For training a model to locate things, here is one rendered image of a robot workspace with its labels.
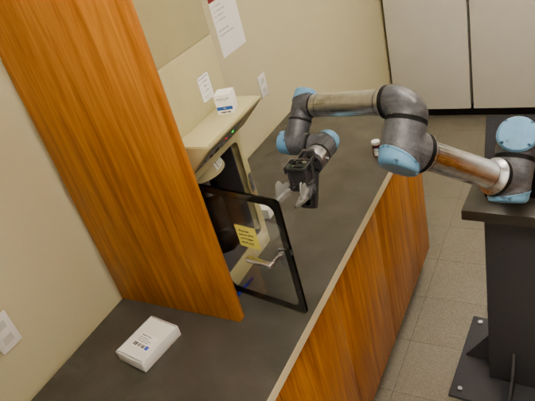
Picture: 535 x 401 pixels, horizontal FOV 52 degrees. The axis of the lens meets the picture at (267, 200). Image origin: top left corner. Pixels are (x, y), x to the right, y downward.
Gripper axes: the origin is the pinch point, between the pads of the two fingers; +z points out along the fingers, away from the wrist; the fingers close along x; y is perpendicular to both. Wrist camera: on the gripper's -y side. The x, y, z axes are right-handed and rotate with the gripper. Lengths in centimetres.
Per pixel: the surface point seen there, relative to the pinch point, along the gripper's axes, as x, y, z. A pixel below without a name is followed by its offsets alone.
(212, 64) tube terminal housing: -26.0, 35.0, -20.4
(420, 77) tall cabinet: -43, -92, -303
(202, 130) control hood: -21.7, 23.0, -1.4
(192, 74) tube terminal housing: -26.0, 36.2, -10.0
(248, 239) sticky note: -8.3, -4.7, 10.4
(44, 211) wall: -69, 9, 24
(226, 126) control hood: -15.3, 23.0, -4.1
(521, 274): 55, -64, -55
